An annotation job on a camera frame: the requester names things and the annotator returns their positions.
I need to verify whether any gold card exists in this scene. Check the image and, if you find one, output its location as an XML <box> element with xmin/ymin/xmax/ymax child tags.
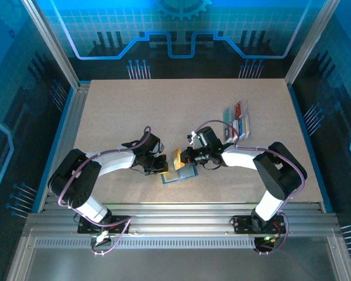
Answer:
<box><xmin>170</xmin><ymin>148</ymin><xmax>186</xmax><ymax>171</ymax></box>

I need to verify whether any clear plastic case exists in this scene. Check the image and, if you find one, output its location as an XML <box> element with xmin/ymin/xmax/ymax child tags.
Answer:
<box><xmin>160</xmin><ymin>163</ymin><xmax>200</xmax><ymax>184</ymax></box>

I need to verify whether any clear acrylic card tray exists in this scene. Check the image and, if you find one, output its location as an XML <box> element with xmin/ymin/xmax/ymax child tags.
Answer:
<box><xmin>222</xmin><ymin>99</ymin><xmax>252</xmax><ymax>141</ymax></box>

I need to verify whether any grey metal panel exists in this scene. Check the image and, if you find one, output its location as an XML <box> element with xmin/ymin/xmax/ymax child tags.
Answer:
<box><xmin>23</xmin><ymin>248</ymin><xmax>340</xmax><ymax>281</ymax></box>

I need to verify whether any lit controller board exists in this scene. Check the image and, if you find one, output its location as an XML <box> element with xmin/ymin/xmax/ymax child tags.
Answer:
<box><xmin>260</xmin><ymin>234</ymin><xmax>278</xmax><ymax>245</ymax></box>

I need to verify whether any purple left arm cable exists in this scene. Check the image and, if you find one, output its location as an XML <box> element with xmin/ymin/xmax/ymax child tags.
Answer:
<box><xmin>58</xmin><ymin>125</ymin><xmax>152</xmax><ymax>258</ymax></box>

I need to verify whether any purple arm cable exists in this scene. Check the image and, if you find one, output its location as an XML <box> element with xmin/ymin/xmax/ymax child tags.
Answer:
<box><xmin>58</xmin><ymin>125</ymin><xmax>152</xmax><ymax>258</ymax></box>
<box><xmin>192</xmin><ymin>120</ymin><xmax>307</xmax><ymax>256</ymax></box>

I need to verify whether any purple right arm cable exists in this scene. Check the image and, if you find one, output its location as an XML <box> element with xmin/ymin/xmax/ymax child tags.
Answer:
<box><xmin>192</xmin><ymin>120</ymin><xmax>307</xmax><ymax>256</ymax></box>

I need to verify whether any aluminium frame rail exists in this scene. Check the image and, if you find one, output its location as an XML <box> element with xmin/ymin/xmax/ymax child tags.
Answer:
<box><xmin>22</xmin><ymin>201</ymin><xmax>345</xmax><ymax>239</ymax></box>

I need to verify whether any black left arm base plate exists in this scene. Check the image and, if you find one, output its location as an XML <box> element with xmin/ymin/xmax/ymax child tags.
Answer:
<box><xmin>77</xmin><ymin>215</ymin><xmax>132</xmax><ymax>235</ymax></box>

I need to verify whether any slotted metal cable duct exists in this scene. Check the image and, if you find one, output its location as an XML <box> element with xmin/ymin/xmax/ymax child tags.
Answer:
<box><xmin>35</xmin><ymin>238</ymin><xmax>257</xmax><ymax>249</ymax></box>

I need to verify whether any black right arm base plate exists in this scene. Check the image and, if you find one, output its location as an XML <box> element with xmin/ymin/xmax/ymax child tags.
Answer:
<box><xmin>233</xmin><ymin>215</ymin><xmax>287</xmax><ymax>235</ymax></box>

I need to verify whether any aluminium side rail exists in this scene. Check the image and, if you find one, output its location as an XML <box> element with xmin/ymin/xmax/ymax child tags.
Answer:
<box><xmin>36</xmin><ymin>81</ymin><xmax>91</xmax><ymax>213</ymax></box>

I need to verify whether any white cable connector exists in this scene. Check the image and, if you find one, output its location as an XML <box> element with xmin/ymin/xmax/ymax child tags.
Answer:
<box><xmin>95</xmin><ymin>231</ymin><xmax>111</xmax><ymax>244</ymax></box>

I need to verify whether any aluminium frame post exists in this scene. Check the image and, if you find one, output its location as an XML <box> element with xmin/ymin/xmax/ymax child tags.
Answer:
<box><xmin>20</xmin><ymin>0</ymin><xmax>82</xmax><ymax>90</ymax></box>
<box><xmin>285</xmin><ymin>0</ymin><xmax>342</xmax><ymax>85</ymax></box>

